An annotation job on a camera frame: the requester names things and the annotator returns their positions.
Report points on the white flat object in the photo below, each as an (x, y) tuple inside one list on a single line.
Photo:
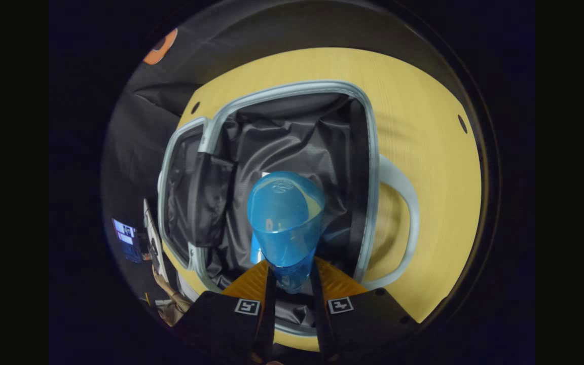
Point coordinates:
[(153, 238)]

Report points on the pale blue suitcase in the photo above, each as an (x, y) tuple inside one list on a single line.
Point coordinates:
[(292, 137)]

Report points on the black backdrop cloth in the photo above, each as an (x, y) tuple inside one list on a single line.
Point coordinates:
[(135, 142)]

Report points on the green bottle with blue cap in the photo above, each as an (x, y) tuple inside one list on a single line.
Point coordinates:
[(284, 228)]

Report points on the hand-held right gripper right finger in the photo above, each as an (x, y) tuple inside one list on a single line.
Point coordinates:
[(318, 314)]

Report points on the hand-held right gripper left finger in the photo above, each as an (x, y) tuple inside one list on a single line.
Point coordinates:
[(269, 314)]

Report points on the computer monitor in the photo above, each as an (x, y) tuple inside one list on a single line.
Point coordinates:
[(127, 238)]

